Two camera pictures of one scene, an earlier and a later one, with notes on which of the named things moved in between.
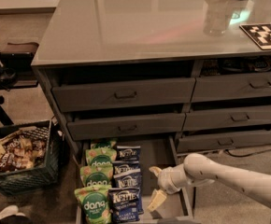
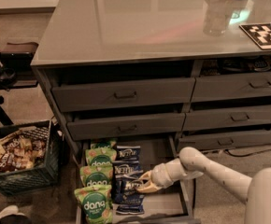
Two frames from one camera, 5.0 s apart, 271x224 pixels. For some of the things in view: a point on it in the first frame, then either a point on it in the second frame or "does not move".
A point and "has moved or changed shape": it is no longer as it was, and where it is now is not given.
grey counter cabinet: x=192 y=68 does not move
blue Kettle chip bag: x=129 y=181 has moved or changed shape
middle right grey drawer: x=222 y=118 does not move
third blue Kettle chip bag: x=125 y=168 does not move
